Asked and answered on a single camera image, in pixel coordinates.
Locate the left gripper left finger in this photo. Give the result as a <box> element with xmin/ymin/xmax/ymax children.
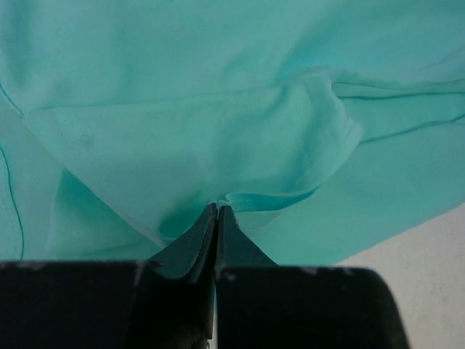
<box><xmin>1</xmin><ymin>204</ymin><xmax>217</xmax><ymax>348</ymax></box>

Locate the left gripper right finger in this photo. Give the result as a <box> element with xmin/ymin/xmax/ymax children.
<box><xmin>214</xmin><ymin>206</ymin><xmax>408</xmax><ymax>348</ymax></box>

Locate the teal t shirt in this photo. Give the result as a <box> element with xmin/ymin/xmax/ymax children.
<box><xmin>1</xmin><ymin>1</ymin><xmax>464</xmax><ymax>264</ymax></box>

